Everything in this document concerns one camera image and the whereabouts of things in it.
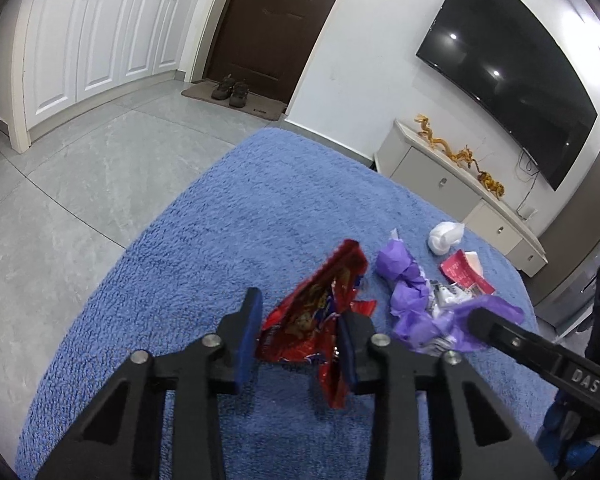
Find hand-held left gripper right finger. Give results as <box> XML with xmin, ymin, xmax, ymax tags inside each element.
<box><xmin>336</xmin><ymin>309</ymin><xmax>556</xmax><ymax>480</ymax></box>

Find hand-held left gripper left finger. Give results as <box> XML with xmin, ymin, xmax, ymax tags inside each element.
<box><xmin>37</xmin><ymin>287</ymin><xmax>264</xmax><ymax>480</ymax></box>

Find red snack packet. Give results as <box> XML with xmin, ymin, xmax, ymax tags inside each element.
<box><xmin>256</xmin><ymin>239</ymin><xmax>378</xmax><ymax>409</ymax></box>

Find purple plastic wrapper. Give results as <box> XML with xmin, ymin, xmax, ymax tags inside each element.
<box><xmin>391</xmin><ymin>295</ymin><xmax>525</xmax><ymax>357</ymax></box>
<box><xmin>376</xmin><ymin>239</ymin><xmax>428</xmax><ymax>320</ymax></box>

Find clear silver plastic wrapper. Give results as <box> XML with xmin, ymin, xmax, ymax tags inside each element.
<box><xmin>426</xmin><ymin>280</ymin><xmax>473</xmax><ymax>320</ymax></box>

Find red and white packet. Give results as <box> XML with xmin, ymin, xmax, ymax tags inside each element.
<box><xmin>439</xmin><ymin>249</ymin><xmax>496</xmax><ymax>297</ymax></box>

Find grey refrigerator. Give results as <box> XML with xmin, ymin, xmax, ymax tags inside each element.
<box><xmin>537</xmin><ymin>141</ymin><xmax>600</xmax><ymax>337</ymax></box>

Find white crumpled tissue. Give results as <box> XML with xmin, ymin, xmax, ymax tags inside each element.
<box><xmin>428</xmin><ymin>221</ymin><xmax>465</xmax><ymax>257</ymax></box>

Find blue fluffy blanket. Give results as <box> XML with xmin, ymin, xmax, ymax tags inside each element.
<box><xmin>15</xmin><ymin>127</ymin><xmax>561</xmax><ymax>480</ymax></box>

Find golden tiger figurine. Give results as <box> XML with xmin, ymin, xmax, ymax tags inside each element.
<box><xmin>477</xmin><ymin>170</ymin><xmax>507</xmax><ymax>198</ymax></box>

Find grey and white television console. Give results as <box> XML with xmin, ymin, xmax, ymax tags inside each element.
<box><xmin>373</xmin><ymin>119</ymin><xmax>549</xmax><ymax>278</ymax></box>

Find golden dragon figurine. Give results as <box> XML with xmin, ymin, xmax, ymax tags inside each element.
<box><xmin>413</xmin><ymin>114</ymin><xmax>481</xmax><ymax>171</ymax></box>

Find brown doormat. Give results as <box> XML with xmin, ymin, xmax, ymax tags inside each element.
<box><xmin>181</xmin><ymin>81</ymin><xmax>287</xmax><ymax>121</ymax></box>

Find brown entrance door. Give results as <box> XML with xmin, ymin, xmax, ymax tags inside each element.
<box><xmin>202</xmin><ymin>0</ymin><xmax>358</xmax><ymax>111</ymax></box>

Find white lower cabinets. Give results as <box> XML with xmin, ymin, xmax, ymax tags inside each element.
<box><xmin>0</xmin><ymin>0</ymin><xmax>206</xmax><ymax>153</ymax></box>

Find television cable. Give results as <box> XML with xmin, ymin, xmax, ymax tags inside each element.
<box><xmin>516</xmin><ymin>147</ymin><xmax>541</xmax><ymax>213</ymax></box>

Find black wall television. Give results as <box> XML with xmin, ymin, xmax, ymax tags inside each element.
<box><xmin>416</xmin><ymin>0</ymin><xmax>599</xmax><ymax>192</ymax></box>

